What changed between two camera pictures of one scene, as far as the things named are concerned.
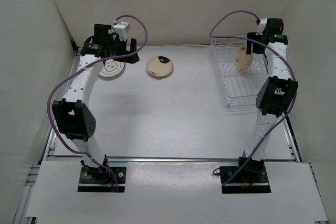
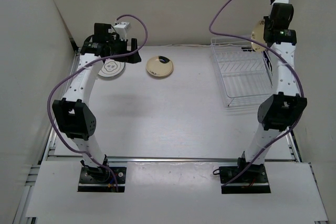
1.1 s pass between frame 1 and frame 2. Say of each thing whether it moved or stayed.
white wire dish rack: stayed
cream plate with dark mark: stayed
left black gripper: stayed
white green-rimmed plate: stayed
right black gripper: moved
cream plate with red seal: moved
